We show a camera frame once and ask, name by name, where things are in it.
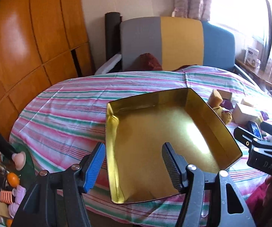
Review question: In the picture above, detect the gold tin box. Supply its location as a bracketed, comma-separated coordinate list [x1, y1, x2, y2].
[106, 88, 242, 204]

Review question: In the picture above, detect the striped bed sheet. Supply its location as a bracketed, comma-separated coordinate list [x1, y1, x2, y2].
[10, 66, 272, 226]

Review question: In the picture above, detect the glass side table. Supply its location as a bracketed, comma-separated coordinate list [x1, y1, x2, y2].
[0, 143, 35, 226]

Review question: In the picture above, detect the white appliance box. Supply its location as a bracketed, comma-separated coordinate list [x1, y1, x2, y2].
[244, 47, 259, 67]

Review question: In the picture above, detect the white rectangular box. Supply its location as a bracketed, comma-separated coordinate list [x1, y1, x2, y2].
[232, 103, 261, 125]

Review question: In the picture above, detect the orange fruit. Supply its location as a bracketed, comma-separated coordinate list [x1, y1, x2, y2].
[7, 172, 20, 188]

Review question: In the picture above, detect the yellow knitted sock bundle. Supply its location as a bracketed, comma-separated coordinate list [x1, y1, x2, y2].
[212, 106, 232, 125]

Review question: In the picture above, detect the wooden side table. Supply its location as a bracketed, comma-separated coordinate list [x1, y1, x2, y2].
[235, 59, 272, 88]

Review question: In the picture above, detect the pink hair roller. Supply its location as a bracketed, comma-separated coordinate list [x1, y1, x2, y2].
[12, 185, 26, 204]

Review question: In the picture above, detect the small green white box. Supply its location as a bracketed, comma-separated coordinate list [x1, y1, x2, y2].
[217, 89, 232, 101]

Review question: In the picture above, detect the tricolour armchair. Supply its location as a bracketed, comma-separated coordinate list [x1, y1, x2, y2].
[95, 16, 254, 84]

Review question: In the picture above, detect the dark red cushion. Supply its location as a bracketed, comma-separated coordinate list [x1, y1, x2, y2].
[132, 53, 163, 71]

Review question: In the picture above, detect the red blanket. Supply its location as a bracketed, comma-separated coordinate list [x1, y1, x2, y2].
[246, 176, 272, 226]

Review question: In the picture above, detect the yellow sponge block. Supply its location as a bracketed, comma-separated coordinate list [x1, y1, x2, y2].
[207, 89, 223, 108]

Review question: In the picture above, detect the blue tissue pack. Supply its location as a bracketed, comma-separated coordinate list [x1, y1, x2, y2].
[246, 121, 263, 140]

